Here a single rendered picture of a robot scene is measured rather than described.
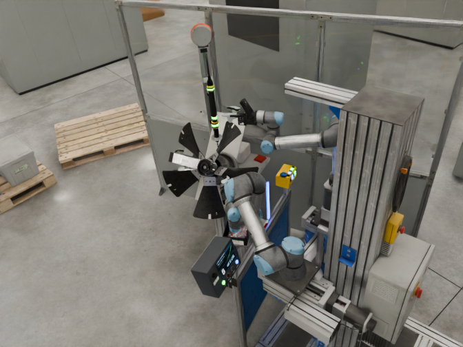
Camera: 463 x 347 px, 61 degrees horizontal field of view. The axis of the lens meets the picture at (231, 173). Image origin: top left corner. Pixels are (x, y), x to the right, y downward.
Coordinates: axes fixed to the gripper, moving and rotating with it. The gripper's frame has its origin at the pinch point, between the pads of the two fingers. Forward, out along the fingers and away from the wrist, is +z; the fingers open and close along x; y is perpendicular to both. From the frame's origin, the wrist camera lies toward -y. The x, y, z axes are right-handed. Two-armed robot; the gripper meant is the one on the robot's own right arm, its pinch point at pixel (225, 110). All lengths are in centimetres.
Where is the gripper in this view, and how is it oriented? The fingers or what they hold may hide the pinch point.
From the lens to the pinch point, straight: 242.8
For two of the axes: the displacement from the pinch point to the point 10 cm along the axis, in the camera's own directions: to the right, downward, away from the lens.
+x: 3.1, -6.1, 7.3
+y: 0.8, 7.8, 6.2
